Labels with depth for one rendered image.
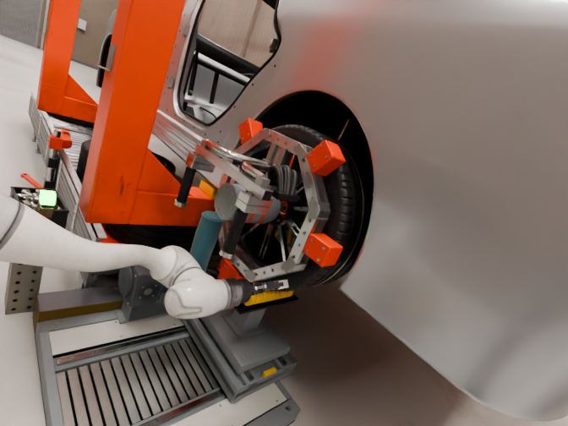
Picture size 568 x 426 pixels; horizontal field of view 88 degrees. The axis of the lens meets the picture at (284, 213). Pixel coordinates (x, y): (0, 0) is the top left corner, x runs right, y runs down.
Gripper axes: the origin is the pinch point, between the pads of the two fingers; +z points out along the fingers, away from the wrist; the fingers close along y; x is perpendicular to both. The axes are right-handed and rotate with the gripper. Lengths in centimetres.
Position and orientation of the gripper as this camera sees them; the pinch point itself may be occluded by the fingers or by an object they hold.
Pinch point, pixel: (280, 284)
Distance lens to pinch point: 109.5
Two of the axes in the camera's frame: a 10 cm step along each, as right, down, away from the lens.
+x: -1.8, -9.5, 2.5
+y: 7.1, -3.1, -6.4
